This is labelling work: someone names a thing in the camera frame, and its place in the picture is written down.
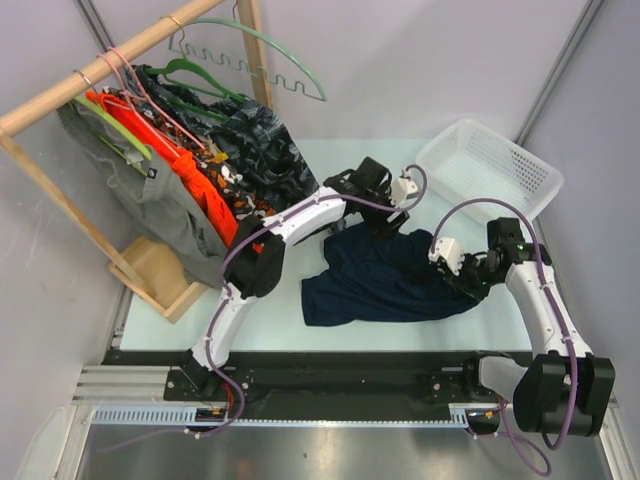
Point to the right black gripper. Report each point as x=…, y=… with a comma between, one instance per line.
x=477, y=293

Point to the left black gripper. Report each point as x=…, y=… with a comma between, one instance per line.
x=381, y=228

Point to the navy blue shorts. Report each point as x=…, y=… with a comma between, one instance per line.
x=379, y=280

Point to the mint green wavy hanger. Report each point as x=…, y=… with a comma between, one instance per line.
x=311, y=87

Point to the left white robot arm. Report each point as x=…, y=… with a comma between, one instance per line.
x=254, y=262

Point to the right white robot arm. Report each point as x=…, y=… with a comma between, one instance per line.
x=566, y=388

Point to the orange patterned shorts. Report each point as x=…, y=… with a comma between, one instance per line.
x=225, y=185

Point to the dark camouflage shorts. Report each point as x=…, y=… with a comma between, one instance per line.
x=265, y=172

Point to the bright orange shorts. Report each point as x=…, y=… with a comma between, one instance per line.
x=190, y=175

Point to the grey shorts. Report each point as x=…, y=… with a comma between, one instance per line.
x=150, y=192

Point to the white plastic basket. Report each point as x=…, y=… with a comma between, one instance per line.
x=467, y=160

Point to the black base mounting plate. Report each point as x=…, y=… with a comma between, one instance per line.
x=301, y=388

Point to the wooden clothes rack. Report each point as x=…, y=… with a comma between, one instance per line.
x=147, y=269

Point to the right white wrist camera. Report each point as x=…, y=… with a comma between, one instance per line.
x=448, y=254

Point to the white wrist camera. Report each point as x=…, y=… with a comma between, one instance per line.
x=403, y=188
x=448, y=254

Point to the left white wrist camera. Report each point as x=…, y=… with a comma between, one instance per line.
x=403, y=188

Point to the white slotted cable duct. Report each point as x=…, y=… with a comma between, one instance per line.
x=145, y=414

